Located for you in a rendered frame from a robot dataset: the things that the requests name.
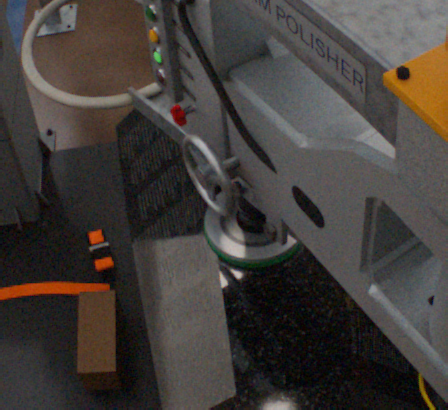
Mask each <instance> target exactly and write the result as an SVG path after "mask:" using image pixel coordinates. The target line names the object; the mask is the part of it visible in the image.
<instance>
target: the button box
mask: <svg viewBox="0 0 448 410"><path fill-rule="evenodd" d="M142 5H143V9H144V15H145V19H146V20H145V24H146V29H147V34H148V39H149V41H148V44H149V50H150V54H151V60H152V70H153V75H154V81H155V83H157V84H158V85H159V86H160V87H161V88H162V89H163V90H164V91H165V94H166V95H167V96H168V97H169V98H170V99H171V100H172V101H173V102H174V104H177V103H179V102H180V101H181V100H183V96H182V94H183V89H182V82H181V76H180V70H179V63H178V57H177V51H176V49H177V44H176V39H175V32H174V27H173V21H172V16H173V15H172V9H171V3H170V0H152V1H151V0H142ZM147 5H152V6H153V8H154V11H155V12H156V15H157V19H158V20H157V22H156V23H154V22H153V21H149V20H148V18H147V14H146V7H147ZM150 27H154V28H155V29H157V31H158V35H159V37H160V40H161V42H160V44H159V45H158V44H156V43H154V42H152V41H151V40H150V39H151V38H150V35H149V31H150ZM154 48H156V49H159V51H160V52H161V54H162V56H163V58H162V59H163V65H162V66H161V65H159V64H158V63H157V61H156V59H155V57H154V54H153V49H154ZM157 68H158V69H160V70H161V71H162V72H163V74H164V76H165V77H166V80H167V86H163V85H162V84H161V82H160V81H159V80H158V78H157V75H156V69H157Z"/></svg>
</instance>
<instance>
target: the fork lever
mask: <svg viewBox="0 0 448 410"><path fill-rule="evenodd" d="M127 91H128V93H129V95H130V96H131V98H132V100H133V105H132V106H133V107H134V106H135V107H136V108H137V110H138V111H140V112H141V113H142V114H143V115H144V116H146V117H147V118H148V119H149V120H151V121H152V122H153V123H154V124H155V125H157V126H158V127H159V128H160V129H161V130H163V131H164V132H165V133H166V134H167V135H169V136H170V137H171V138H172V139H174V140H175V141H176V142H177V143H178V144H180V145H181V146H182V144H183V140H184V138H185V137H186V136H187V135H186V134H185V133H184V131H183V130H182V129H181V127H180V126H179V125H178V124H177V123H176V124H175V123H174V121H173V118H172V115H171V114H170V109H171V105H170V99H169V97H168V96H167V95H166V94H165V91H164V92H162V93H160V94H158V95H156V96H154V97H151V98H149V99H148V98H146V97H145V96H144V95H141V94H140V93H139V92H138V91H136V90H135V89H134V88H133V87H131V86H130V87H128V88H127ZM230 181H231V184H232V187H233V190H234V191H235V193H237V194H238V195H242V196H243V197H244V198H246V199H247V200H248V201H249V202H250V204H252V205H253V206H254V207H255V208H257V209H258V210H259V211H260V212H261V213H263V214H264V215H265V216H266V213H265V200H264V199H263V198H262V196H261V195H260V194H259V193H258V192H257V191H256V190H255V189H254V188H253V187H252V185H251V184H250V183H249V182H248V181H247V180H246V179H245V178H244V177H243V176H240V177H238V178H235V179H233V180H230ZM287 227H288V234H289V235H290V236H291V237H293V239H294V240H295V241H296V242H299V241H301V240H300V239H299V238H298V236H297V235H296V234H295V233H294V232H293V230H292V229H291V228H290V227H289V226H288V225H287ZM263 229H264V233H265V234H266V235H267V237H268V238H269V239H270V240H274V239H276V238H277V235H276V234H277V233H276V230H275V228H274V227H273V225H272V224H270V223H265V224H263Z"/></svg>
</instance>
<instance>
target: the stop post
mask: <svg viewBox="0 0 448 410"><path fill-rule="evenodd" d="M51 1H53V0H39V2H40V5H41V7H40V8H41V10H42V9H44V8H45V7H46V6H47V5H48V4H50V3H51ZM76 7H77V4H72V5H68V6H63V7H61V8H60V9H58V10H57V11H56V12H54V13H53V14H52V15H51V16H50V17H49V18H48V19H47V20H46V21H45V22H44V24H43V25H42V26H41V28H40V29H39V31H38V33H37V36H36V38H37V37H43V36H45V35H53V34H61V33H68V32H70V31H74V28H75V25H76ZM41 10H37V11H36V12H35V18H36V16H37V14H38V13H39V12H40V11H41Z"/></svg>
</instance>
